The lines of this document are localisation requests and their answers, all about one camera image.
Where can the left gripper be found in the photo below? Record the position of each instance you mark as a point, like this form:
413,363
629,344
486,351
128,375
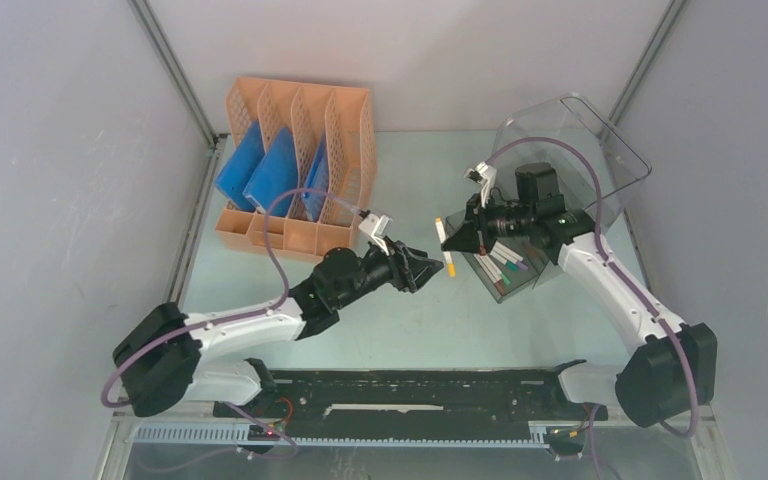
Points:
405,273

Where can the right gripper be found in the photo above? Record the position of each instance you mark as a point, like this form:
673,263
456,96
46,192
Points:
473,236

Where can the brown cap marker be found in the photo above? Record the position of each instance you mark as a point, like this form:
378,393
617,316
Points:
497,283

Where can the green cap marker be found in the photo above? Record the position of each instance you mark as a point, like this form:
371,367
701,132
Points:
495,270

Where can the purple cap marker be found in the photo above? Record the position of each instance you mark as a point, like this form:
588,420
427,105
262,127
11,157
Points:
511,255

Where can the blue folder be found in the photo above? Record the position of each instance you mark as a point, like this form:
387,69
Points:
316,182
238,170
276,173

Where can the clear plastic drawer cabinet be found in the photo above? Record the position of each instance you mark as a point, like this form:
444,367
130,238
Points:
564,169

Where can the blue folder front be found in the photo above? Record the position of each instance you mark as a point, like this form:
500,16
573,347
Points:
238,170

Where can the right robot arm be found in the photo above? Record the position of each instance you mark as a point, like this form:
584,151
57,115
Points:
671,368

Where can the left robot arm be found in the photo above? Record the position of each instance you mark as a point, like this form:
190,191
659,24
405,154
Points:
171,357

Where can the orange plastic file organizer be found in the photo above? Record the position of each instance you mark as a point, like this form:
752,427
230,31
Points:
308,110

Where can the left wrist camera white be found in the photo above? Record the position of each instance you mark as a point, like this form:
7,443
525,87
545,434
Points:
373,224

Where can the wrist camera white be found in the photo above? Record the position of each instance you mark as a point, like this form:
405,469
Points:
373,224
484,175

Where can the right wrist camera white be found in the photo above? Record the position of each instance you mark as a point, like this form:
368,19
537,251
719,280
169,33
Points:
484,175

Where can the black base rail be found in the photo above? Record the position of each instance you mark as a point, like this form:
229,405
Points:
417,405

